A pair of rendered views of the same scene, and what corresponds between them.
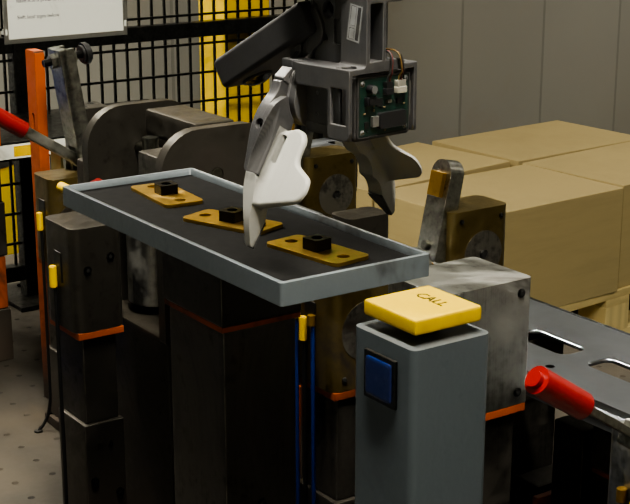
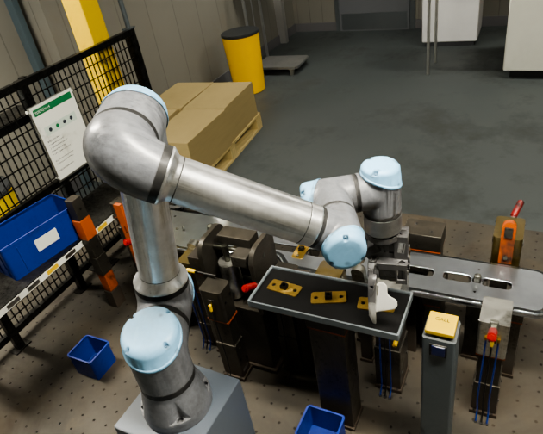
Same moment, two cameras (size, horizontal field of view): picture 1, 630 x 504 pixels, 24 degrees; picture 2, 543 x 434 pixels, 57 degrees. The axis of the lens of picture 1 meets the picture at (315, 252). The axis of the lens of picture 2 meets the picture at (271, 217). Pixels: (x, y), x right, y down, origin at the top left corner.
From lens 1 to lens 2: 85 cm
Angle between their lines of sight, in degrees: 28
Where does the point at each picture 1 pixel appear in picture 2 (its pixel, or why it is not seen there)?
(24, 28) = (64, 172)
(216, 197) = (301, 281)
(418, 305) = (443, 325)
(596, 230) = (221, 127)
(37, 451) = not seen: hidden behind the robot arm
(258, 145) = (372, 294)
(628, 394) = (432, 282)
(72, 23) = (79, 162)
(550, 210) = (208, 127)
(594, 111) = (182, 71)
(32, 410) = not seen: hidden behind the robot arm
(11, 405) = not seen: hidden behind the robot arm
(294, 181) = (390, 301)
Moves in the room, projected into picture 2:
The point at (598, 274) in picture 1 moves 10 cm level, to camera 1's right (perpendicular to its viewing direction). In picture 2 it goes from (226, 141) to (236, 137)
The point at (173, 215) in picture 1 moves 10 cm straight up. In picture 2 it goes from (303, 301) to (298, 269)
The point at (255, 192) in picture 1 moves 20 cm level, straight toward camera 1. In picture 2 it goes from (375, 308) to (451, 368)
